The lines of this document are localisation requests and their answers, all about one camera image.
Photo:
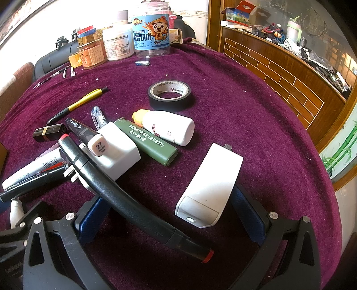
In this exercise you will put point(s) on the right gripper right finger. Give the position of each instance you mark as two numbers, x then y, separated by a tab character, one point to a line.
287	255

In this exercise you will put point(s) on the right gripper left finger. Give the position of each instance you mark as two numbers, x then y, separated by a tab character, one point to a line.
54	256

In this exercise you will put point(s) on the long black marker pen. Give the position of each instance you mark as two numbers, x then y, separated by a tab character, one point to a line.
128	207

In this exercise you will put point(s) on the white tube with red label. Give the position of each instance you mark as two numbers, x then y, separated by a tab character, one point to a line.
44	162

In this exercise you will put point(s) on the white power adapter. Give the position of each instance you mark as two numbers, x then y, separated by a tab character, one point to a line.
207	194

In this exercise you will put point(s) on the marker with number 27 cap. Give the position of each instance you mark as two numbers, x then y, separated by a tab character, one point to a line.
95	142

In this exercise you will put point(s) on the black gold lipstick tube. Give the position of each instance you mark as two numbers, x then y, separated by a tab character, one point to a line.
49	133

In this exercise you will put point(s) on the white charger with prongs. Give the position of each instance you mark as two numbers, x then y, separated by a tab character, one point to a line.
121	154

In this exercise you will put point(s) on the clear blue ballpoint pen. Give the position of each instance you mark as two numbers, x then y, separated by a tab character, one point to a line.
98	117

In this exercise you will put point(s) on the green rectangular tube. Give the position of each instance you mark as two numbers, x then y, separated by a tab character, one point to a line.
159	150

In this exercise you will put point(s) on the yellow black pen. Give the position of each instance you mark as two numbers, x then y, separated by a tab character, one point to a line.
87	98

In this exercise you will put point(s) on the white bottle orange cap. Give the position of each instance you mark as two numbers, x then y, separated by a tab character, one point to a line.
172	127

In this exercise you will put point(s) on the small white glue bottle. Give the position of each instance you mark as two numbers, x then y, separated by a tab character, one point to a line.
16	212

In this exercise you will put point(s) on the wooden cabinet counter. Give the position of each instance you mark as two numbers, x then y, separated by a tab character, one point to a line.
318	105

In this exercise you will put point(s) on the purple velvet tablecloth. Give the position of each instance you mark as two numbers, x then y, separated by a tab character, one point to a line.
229	105

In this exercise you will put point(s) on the brown chair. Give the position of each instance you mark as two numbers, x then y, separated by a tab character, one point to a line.
13	86

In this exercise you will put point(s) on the metal tweezers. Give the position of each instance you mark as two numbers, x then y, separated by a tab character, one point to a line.
68	70

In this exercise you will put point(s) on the black electrical tape roll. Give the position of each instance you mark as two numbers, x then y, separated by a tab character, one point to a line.
170	95

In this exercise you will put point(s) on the yellow tape roll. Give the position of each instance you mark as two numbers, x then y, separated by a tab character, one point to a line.
75	60

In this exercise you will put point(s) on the black leather sofa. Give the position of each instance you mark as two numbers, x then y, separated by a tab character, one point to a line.
54	59

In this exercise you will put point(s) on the orange labelled jar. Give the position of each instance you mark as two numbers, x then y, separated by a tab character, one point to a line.
92	54

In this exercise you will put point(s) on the small battery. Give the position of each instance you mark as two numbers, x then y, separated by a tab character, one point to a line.
142	63

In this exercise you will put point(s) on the white plastic jar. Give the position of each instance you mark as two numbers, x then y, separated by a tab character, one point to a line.
118	37

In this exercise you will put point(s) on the clear jar with cartoon label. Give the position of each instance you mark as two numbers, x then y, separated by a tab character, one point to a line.
151	29

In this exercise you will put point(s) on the colourful box on counter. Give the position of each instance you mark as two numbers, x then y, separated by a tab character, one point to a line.
240	14

